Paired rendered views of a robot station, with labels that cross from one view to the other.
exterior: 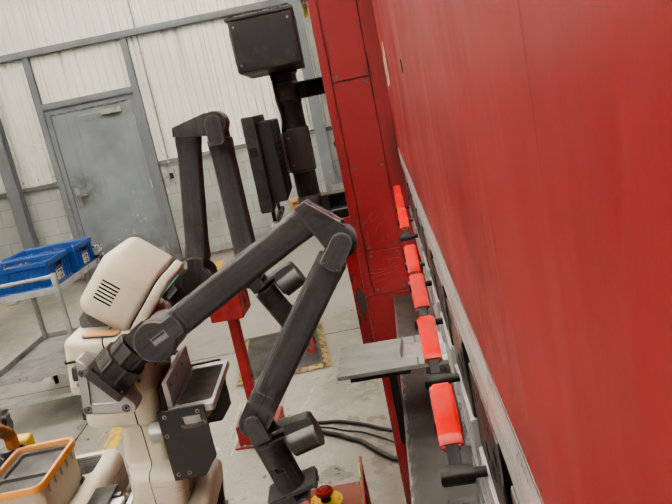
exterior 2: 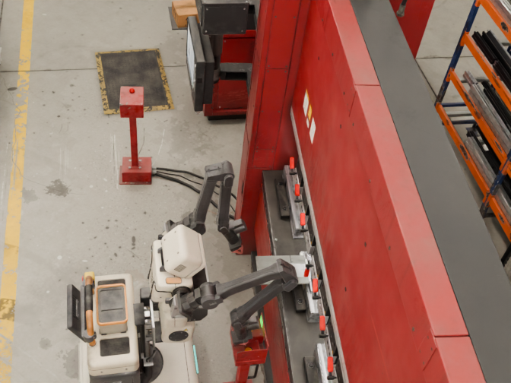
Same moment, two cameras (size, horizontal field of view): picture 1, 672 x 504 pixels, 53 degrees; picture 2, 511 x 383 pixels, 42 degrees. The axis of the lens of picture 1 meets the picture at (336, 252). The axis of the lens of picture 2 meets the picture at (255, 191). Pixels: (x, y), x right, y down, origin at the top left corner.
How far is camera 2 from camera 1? 2.36 m
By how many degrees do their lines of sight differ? 37
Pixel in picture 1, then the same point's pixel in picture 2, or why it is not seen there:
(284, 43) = (237, 23)
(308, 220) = (283, 275)
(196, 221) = (204, 207)
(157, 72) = not seen: outside the picture
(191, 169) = (210, 190)
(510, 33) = not seen: outside the picture
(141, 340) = (205, 303)
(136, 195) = not seen: outside the picture
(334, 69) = (268, 61)
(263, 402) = (243, 318)
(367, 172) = (269, 114)
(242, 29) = (213, 11)
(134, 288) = (192, 267)
